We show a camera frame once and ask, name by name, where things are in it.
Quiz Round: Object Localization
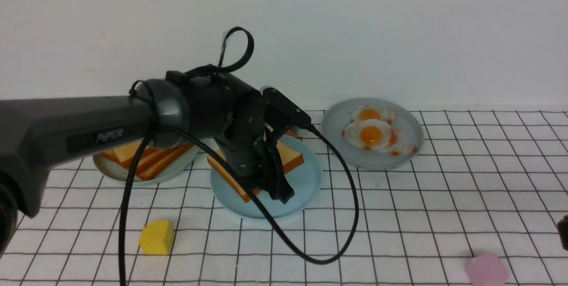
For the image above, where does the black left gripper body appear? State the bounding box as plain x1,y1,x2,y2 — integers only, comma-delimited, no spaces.
213,96,277,189

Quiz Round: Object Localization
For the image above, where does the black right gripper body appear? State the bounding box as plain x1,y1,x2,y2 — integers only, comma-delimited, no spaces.
557,215,568,251

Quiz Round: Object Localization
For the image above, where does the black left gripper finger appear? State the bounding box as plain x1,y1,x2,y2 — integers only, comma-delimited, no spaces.
260,144,295,204

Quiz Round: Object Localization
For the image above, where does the fried egg toy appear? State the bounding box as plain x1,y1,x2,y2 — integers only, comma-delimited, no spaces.
342,120,392,151

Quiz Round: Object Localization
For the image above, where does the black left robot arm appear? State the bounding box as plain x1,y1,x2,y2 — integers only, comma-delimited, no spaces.
0,71,294,251

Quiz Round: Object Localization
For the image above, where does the light blue plate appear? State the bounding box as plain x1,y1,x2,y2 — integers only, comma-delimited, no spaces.
210,136,323,220

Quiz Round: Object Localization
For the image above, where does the checkered white tablecloth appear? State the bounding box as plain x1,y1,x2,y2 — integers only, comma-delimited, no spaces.
0,110,568,286

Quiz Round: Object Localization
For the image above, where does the pink foam block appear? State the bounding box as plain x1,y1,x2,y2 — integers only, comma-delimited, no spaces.
465,254,509,286

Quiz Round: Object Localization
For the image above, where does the green plate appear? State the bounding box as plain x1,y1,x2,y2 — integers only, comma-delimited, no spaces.
92,142,199,187

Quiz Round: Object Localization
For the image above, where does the grey plate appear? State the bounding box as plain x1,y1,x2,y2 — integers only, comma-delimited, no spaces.
321,97,424,170

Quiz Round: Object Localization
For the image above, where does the fried egg rear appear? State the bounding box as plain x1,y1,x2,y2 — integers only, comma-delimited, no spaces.
351,106,396,125

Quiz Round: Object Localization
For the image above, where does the yellow foam block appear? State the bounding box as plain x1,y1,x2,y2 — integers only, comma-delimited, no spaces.
139,220,175,255

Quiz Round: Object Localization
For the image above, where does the fried egg right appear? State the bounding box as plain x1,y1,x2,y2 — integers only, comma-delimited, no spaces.
383,128,417,157

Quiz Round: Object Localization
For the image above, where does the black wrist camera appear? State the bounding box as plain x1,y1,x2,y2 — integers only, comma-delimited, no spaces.
261,86,312,138

